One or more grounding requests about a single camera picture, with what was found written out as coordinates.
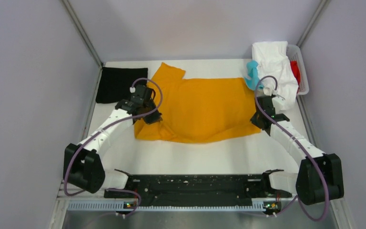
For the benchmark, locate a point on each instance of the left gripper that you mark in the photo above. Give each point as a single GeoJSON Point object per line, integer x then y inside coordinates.
{"type": "Point", "coordinates": [155, 118]}

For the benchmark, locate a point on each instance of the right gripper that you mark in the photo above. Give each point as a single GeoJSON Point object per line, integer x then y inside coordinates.
{"type": "Point", "coordinates": [254, 119]}

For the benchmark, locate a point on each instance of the orange t-shirt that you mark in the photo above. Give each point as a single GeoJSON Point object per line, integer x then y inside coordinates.
{"type": "Point", "coordinates": [198, 110]}

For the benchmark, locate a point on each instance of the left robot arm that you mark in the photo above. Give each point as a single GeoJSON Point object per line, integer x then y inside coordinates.
{"type": "Point", "coordinates": [84, 162]}

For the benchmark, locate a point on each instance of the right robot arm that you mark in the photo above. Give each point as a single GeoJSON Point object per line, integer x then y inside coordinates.
{"type": "Point", "coordinates": [319, 177]}

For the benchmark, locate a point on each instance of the turquoise t-shirt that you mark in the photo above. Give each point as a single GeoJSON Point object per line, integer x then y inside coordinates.
{"type": "Point", "coordinates": [252, 79]}

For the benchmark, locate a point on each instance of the white t-shirt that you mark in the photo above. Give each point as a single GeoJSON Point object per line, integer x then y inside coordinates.
{"type": "Point", "coordinates": [272, 60]}

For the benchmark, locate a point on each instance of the folded black t-shirt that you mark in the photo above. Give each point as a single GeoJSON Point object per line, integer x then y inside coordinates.
{"type": "Point", "coordinates": [115, 83]}

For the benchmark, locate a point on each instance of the red t-shirt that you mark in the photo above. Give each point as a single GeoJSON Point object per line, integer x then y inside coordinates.
{"type": "Point", "coordinates": [296, 72]}

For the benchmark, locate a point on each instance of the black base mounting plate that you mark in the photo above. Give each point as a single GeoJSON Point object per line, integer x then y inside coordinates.
{"type": "Point", "coordinates": [197, 190]}

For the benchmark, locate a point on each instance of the white laundry basket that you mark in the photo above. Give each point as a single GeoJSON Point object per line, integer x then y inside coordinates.
{"type": "Point", "coordinates": [293, 52]}

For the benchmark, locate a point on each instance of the grey cable duct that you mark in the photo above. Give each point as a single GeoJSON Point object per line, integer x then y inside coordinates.
{"type": "Point", "coordinates": [116, 205]}

